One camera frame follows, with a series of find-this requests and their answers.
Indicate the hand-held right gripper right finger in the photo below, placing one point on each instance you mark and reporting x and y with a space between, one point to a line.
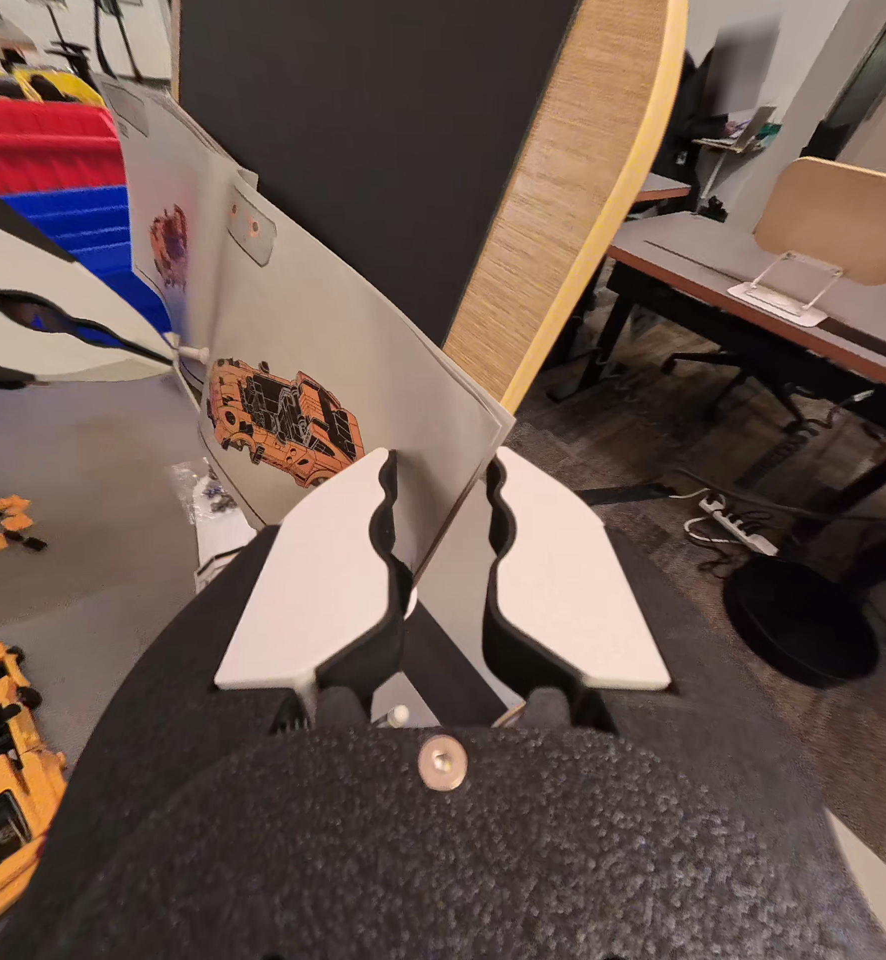
574 592

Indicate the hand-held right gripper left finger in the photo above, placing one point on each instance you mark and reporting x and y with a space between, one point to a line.
315 592

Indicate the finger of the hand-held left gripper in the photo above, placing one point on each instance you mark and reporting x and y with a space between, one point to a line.
45 274
52 356

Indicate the instruction booklet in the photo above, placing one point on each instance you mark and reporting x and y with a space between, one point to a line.
338 337

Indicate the orange lego car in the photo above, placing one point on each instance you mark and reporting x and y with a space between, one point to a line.
7 787

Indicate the scattered loose lego bricks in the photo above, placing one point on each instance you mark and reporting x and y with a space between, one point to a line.
4 521

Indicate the blue plastic bin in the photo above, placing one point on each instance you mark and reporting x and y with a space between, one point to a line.
90 225

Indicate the red plastic bin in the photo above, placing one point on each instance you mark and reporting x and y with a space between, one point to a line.
37 142

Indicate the yellow plastic bin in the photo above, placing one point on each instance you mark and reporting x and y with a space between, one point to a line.
60 86

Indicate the clear plastic parts bag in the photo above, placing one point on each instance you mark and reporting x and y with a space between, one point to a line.
206 491

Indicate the white power strip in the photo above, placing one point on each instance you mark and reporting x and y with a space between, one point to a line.
735 525

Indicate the black floor stand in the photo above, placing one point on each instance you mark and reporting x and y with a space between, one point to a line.
803 622

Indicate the black flat panel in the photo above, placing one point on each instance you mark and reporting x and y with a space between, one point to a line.
375 150

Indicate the booklet stand with white base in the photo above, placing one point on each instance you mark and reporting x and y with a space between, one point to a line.
563 225

